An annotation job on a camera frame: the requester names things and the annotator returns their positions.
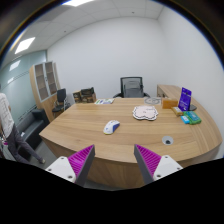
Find stacked boxes behind desk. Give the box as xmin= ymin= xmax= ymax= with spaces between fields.
xmin=73 ymin=87 xmax=96 ymax=103

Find white and blue computer mouse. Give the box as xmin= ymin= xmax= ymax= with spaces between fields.
xmin=103 ymin=120 xmax=120 ymax=135

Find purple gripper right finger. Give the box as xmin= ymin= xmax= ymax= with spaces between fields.
xmin=134 ymin=144 xmax=182 ymax=184

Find person in white shirt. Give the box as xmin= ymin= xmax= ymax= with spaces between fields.
xmin=0 ymin=92 xmax=45 ymax=164

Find green packet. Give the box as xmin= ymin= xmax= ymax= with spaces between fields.
xmin=183 ymin=111 xmax=201 ymax=125

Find yellow small box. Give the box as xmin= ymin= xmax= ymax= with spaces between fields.
xmin=171 ymin=107 xmax=183 ymax=116

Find colourful leaflet on desk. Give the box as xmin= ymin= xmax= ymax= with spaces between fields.
xmin=95 ymin=98 xmax=114 ymax=105

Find grey desk cable grommet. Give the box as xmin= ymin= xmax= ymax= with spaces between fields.
xmin=162 ymin=136 xmax=174 ymax=145

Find small blue packet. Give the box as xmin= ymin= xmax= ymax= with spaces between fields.
xmin=181 ymin=116 xmax=190 ymax=124

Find grey mesh office chair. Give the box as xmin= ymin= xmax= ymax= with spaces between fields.
xmin=114 ymin=77 xmax=149 ymax=98

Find dark grey sofa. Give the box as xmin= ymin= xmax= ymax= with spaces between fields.
xmin=17 ymin=109 xmax=49 ymax=149

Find black side chair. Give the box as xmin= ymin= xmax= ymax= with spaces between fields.
xmin=52 ymin=88 xmax=70 ymax=113

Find orange cardboard box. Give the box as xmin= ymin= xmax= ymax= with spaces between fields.
xmin=162 ymin=98 xmax=178 ymax=109

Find wooden side credenza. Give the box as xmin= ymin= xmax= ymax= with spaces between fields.
xmin=157 ymin=84 xmax=182 ymax=100

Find wooden glass-door cabinet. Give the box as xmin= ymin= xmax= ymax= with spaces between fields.
xmin=29 ymin=61 xmax=60 ymax=122

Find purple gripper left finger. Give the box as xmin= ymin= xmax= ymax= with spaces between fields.
xmin=46 ymin=145 xmax=95 ymax=186

